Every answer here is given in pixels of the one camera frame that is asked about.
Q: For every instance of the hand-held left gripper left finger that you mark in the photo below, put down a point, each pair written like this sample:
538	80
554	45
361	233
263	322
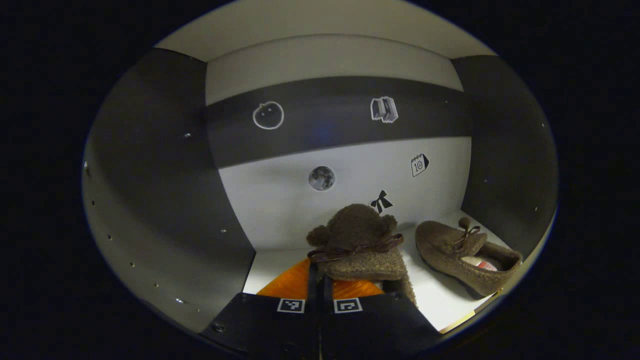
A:
312	320

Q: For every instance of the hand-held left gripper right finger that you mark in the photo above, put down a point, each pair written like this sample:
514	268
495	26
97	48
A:
327	320

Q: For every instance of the brown fuzzy shoe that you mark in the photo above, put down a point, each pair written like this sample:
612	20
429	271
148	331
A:
450	245
355	230

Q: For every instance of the white shoe cabinet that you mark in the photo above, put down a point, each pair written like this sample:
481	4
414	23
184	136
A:
280	200

